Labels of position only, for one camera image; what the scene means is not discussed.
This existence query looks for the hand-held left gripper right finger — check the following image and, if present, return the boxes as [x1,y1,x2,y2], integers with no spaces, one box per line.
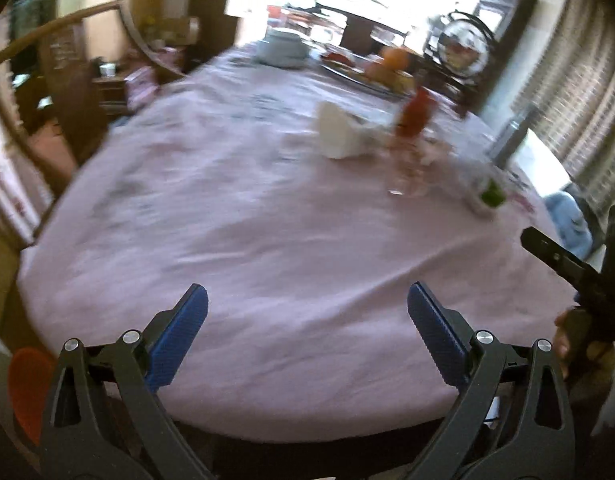
[402,282,575,480]

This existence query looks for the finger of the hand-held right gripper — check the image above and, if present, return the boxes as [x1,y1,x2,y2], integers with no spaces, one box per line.
[521,227,598,293]

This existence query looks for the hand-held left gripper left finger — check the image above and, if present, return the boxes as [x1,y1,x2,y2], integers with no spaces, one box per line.
[40,284,216,480]

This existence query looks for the person's right hand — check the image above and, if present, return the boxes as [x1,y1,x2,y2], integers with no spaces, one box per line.
[555,307,615,378]

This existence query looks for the light blue cloth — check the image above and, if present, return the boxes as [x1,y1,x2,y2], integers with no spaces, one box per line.
[544,191,594,261]

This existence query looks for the grey metal bottle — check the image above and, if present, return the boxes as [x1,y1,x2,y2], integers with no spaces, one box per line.
[489,104,537,167]

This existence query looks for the pink floral tablecloth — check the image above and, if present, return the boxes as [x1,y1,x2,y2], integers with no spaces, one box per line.
[18,42,588,431]

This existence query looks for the orange plastic bin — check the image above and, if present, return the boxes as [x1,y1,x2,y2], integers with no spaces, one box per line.
[8,347,57,448]

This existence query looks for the small clear plastic cup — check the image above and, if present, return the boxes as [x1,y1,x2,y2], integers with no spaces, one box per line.
[386,135,431,197]

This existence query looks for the brown striped curtain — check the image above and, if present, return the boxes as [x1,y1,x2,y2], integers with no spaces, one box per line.
[487,0,615,211]

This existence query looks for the red paper box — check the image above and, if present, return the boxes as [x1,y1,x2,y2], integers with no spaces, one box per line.
[396,86,438,142]

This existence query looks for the round decorative table screen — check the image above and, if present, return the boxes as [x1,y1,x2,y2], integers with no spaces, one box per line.
[421,10,492,113]

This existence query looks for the curved wooden armchair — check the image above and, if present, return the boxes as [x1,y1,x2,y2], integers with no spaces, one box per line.
[0,0,188,253]

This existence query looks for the dark wooden side cabinet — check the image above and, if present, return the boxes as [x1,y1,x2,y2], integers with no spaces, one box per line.
[90,57,161,118]

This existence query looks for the orange fruit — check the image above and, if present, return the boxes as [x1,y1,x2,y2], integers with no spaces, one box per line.
[381,46,412,71]

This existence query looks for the metal fruit tray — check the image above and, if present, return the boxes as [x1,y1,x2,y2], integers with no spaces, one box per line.
[319,50,415,95]

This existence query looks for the white lidded porcelain bowl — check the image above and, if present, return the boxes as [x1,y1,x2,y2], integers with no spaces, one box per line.
[256,29,309,69]

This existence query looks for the beige cardboard box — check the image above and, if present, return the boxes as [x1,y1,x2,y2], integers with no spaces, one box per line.
[158,15,202,47]

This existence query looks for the dark wooden dining chair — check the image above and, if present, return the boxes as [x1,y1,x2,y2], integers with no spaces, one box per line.
[312,2,409,52]

